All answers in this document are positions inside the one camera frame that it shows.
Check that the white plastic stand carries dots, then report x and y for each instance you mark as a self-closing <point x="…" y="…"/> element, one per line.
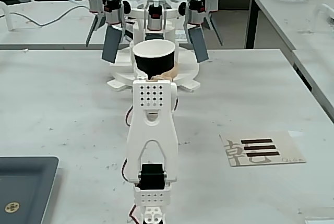
<point x="326" y="10"/>
<point x="9" y="16"/>

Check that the printed paper mat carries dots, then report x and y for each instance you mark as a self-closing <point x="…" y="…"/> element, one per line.
<point x="263" y="158"/>

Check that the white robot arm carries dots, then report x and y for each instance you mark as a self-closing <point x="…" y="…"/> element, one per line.
<point x="154" y="130"/>

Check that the black table leg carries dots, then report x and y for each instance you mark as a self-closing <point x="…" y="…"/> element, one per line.
<point x="252" y="23"/>

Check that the white carousel machine body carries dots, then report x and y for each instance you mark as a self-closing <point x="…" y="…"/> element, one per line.
<point x="188" y="70"/>

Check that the thin dark hanging plate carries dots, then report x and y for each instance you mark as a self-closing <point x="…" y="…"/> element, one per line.
<point x="215" y="29"/>
<point x="92" y="30"/>

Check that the small printed label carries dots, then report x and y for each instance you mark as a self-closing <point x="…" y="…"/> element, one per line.
<point x="181" y="35"/>

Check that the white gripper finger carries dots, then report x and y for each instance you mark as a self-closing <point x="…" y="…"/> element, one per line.
<point x="138" y="74"/>

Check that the black paper cup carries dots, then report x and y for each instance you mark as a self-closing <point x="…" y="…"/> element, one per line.
<point x="155" y="59"/>

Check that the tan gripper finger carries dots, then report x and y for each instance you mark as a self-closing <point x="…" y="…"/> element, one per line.
<point x="169" y="74"/>

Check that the grey hanging plate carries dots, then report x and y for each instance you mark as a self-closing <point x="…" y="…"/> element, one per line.
<point x="198" y="44"/>
<point x="111" y="44"/>
<point x="154" y="36"/>

